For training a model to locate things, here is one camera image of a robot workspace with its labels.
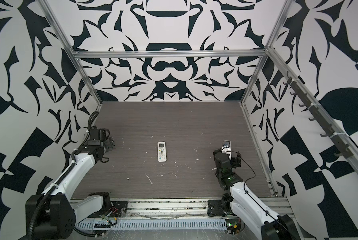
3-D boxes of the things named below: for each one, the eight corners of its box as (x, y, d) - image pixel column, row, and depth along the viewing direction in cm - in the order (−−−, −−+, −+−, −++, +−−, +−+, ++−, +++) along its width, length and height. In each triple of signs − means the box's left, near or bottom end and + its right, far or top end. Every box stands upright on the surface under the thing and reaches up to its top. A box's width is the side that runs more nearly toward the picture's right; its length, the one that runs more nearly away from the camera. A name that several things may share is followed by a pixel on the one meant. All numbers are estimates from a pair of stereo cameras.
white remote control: (157, 162, 91) (157, 161, 89) (157, 143, 99) (157, 141, 98) (166, 162, 91) (166, 160, 90) (166, 142, 100) (165, 140, 98)
